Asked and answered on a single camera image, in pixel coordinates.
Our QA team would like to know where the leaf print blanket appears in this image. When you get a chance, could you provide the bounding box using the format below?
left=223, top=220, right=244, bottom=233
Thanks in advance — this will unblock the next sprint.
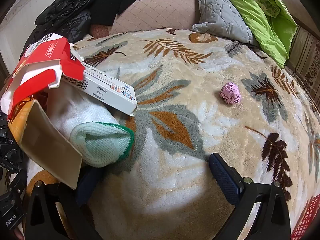
left=25, top=27, right=320, bottom=240

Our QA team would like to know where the black plastic bag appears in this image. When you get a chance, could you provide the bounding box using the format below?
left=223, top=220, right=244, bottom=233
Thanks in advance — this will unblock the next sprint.
left=0, top=111, right=27, bottom=178

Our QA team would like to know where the torn red carton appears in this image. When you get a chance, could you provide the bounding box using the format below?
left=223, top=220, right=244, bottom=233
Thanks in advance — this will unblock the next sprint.
left=0, top=32, right=85, bottom=121

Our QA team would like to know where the black cloth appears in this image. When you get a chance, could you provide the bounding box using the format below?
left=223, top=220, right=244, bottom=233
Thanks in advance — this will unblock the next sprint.
left=90, top=0, right=160, bottom=27

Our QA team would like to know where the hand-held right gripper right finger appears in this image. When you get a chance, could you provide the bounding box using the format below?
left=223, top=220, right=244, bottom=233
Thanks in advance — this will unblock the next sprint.
left=209, top=152, right=292, bottom=240

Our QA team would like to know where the brown fabric sofa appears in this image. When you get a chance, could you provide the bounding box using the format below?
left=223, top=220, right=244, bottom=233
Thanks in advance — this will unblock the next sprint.
left=87, top=0, right=320, bottom=103

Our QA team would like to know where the grey quilted pillow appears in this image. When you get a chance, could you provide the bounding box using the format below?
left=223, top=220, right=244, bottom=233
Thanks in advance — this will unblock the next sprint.
left=192, top=0, right=260, bottom=47

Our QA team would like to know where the white medicine box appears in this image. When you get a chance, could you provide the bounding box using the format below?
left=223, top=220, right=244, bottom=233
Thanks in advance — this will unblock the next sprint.
left=61, top=64, right=138, bottom=117

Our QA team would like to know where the white green sock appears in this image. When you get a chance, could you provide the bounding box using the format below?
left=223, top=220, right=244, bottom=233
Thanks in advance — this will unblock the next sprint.
left=46, top=90, right=135, bottom=168

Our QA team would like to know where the striped brown sofa cushion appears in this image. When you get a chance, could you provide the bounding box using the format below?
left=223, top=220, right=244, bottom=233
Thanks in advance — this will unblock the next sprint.
left=285, top=25, right=320, bottom=103

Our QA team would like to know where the green quilt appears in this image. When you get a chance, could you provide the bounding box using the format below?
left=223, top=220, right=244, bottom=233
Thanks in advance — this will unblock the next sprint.
left=153, top=0, right=298, bottom=68

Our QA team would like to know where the pink paper ball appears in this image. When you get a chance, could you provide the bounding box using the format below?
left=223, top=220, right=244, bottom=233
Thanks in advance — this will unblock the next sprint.
left=219, top=82, right=242, bottom=104

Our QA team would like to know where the red plastic basket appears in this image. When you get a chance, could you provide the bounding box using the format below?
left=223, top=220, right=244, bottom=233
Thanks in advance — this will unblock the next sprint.
left=290, top=195, right=320, bottom=240

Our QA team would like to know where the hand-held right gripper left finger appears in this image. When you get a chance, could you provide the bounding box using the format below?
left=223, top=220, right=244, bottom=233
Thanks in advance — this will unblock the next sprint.
left=24, top=166, right=104, bottom=240

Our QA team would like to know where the black puffer jacket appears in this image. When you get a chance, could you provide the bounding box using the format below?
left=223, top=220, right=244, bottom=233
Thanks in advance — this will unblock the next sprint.
left=19, top=0, right=103, bottom=55

